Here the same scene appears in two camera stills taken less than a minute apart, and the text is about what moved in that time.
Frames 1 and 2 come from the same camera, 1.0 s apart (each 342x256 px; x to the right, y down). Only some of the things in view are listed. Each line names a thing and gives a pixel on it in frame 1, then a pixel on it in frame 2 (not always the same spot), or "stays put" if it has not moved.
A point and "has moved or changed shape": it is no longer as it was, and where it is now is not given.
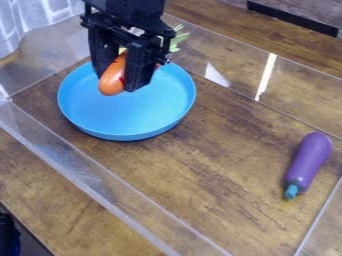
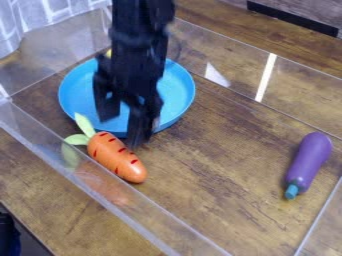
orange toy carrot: [112, 81] has moved or changed shape
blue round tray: [129, 115] stays put
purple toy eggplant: [312, 150] stays put
